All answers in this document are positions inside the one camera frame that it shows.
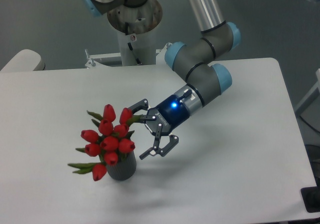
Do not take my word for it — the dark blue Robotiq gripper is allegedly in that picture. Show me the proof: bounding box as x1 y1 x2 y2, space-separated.
127 93 192 161

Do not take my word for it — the red tulip bouquet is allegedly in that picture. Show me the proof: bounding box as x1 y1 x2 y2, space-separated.
68 104 140 181

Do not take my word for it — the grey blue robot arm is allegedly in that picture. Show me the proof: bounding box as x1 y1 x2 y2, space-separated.
83 0 241 159

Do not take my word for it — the dark grey ribbed vase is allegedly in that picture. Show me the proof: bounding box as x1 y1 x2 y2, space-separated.
106 151 137 181

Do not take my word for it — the beige chair back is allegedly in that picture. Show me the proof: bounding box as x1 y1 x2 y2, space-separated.
0 49 46 73

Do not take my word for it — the white furniture at right edge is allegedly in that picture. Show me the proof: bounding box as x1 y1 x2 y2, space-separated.
294 69 320 134

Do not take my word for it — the black device at table edge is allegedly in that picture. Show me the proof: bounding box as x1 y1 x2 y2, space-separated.
300 186 320 213

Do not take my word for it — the white metal base frame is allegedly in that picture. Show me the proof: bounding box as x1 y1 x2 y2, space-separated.
84 42 173 69

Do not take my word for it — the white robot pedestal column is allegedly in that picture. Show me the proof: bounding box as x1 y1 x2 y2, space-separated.
117 30 157 66

